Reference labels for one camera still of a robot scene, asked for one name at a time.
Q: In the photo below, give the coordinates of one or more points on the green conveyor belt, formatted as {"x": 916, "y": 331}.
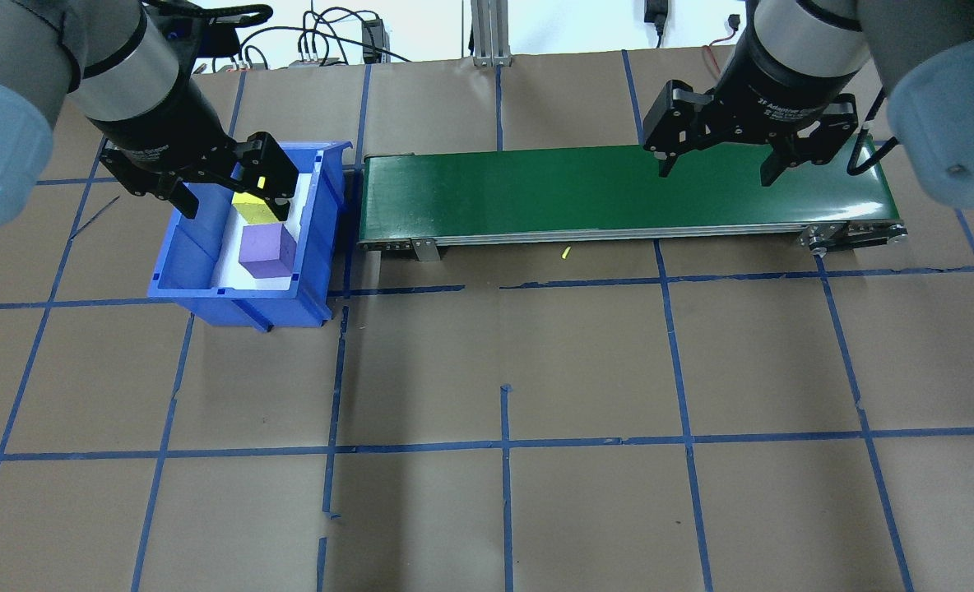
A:
{"x": 536, "y": 189}

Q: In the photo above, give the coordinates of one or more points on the white foam pad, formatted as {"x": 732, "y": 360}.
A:
{"x": 303, "y": 205}

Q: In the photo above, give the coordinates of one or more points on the purple foam block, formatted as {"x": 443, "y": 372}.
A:
{"x": 265, "y": 251}

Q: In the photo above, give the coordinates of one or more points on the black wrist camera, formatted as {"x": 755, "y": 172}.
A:
{"x": 215, "y": 29}

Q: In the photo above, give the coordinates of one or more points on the black power adapter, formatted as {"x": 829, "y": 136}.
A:
{"x": 373, "y": 37}
{"x": 656, "y": 15}

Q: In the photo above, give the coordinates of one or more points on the blue plastic storage bin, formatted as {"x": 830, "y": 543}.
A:
{"x": 289, "y": 308}

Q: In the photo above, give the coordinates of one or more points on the aluminium profile post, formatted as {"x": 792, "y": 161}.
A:
{"x": 491, "y": 33}

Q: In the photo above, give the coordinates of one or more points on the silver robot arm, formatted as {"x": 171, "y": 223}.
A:
{"x": 939, "y": 115}
{"x": 18, "y": 74}

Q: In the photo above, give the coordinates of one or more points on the yellow foam block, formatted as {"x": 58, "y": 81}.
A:
{"x": 252, "y": 210}

